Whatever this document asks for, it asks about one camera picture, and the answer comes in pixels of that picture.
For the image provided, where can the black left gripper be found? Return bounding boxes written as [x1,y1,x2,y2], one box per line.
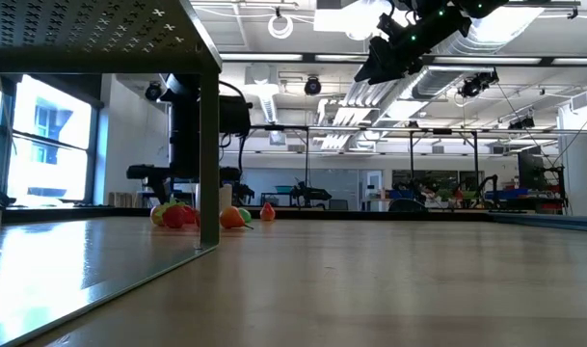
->
[126,163,244,205]

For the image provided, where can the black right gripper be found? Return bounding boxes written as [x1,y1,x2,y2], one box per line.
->
[353,0,472,86]

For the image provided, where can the red toy strawberry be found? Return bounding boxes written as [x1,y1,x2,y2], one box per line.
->
[182,205,201,227]
[161,204,187,229]

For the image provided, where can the small orange toy fruit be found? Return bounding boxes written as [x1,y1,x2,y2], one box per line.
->
[219,205,254,230]

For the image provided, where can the wooden crates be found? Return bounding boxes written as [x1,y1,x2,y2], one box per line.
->
[107,191,138,208]

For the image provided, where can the large window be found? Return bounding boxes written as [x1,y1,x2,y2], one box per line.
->
[0,71,100,206]

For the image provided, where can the overhead light bar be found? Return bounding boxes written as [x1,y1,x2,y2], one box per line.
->
[220,51,587,68]

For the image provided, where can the green perforated metal shelf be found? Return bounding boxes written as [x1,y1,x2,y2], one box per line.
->
[0,0,223,347]

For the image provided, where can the black equipment rack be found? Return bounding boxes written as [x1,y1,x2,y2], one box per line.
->
[517,152,569,213]

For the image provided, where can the silver ventilation duct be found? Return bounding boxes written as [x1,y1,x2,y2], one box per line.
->
[411,4,547,100]

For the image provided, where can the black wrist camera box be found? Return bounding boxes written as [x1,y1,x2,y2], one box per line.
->
[219,94,253,137]

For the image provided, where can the black workstation frame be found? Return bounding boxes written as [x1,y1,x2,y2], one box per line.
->
[234,123,482,199]

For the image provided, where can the white hanging ring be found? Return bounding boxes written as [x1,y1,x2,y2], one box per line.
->
[267,13,295,40]

